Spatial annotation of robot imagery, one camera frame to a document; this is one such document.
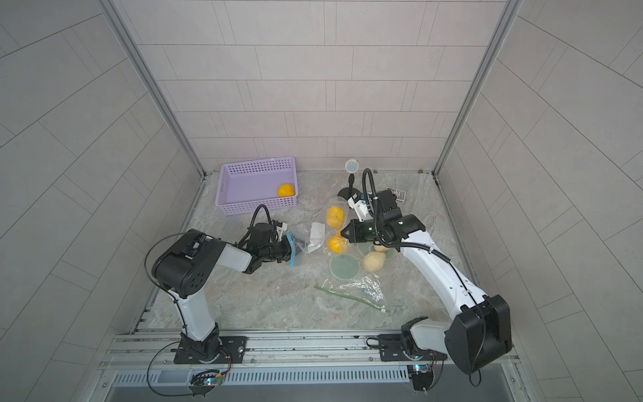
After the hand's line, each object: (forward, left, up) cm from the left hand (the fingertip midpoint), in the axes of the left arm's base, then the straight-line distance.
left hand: (308, 246), depth 92 cm
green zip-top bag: (-11, -14, -1) cm, 18 cm away
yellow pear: (+23, +11, +5) cm, 26 cm away
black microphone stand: (+24, -15, +3) cm, 29 cm away
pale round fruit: (-8, -23, +5) cm, 25 cm away
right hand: (-5, -12, +18) cm, 22 cm away
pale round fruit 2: (-3, -26, +4) cm, 27 cm away
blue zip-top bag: (-2, -5, +8) cm, 10 cm away
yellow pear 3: (-8, -10, +16) cm, 21 cm away
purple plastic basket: (+26, +29, +5) cm, 39 cm away
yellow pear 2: (+4, -10, +15) cm, 18 cm away
